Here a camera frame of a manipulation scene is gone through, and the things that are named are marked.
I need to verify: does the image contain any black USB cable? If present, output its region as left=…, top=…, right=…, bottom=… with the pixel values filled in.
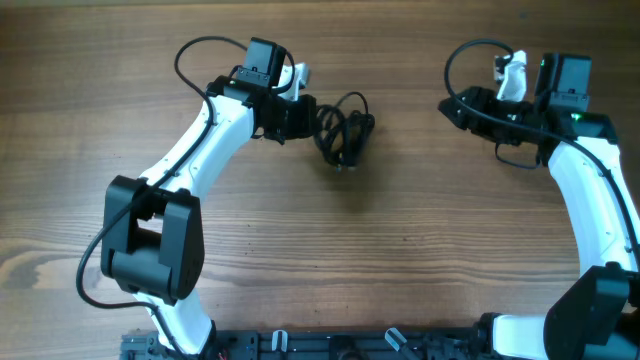
left=312, top=90, right=376, bottom=174

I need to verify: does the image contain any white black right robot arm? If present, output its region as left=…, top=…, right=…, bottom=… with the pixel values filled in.
left=438, top=51, right=639, bottom=359

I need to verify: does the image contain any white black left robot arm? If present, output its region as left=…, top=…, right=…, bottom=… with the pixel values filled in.
left=91, top=38, right=318, bottom=359

